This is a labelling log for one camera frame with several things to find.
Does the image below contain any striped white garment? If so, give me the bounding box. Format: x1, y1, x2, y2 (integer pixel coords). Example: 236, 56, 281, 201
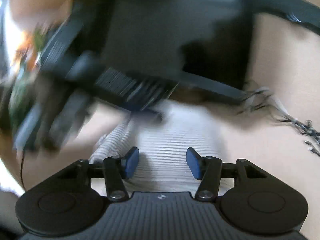
89, 100, 223, 193

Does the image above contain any black computer monitor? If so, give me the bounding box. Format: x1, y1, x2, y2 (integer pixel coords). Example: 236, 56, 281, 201
40, 0, 319, 110

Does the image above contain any black cable bundle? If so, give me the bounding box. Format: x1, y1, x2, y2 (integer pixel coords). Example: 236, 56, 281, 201
236, 80, 320, 156

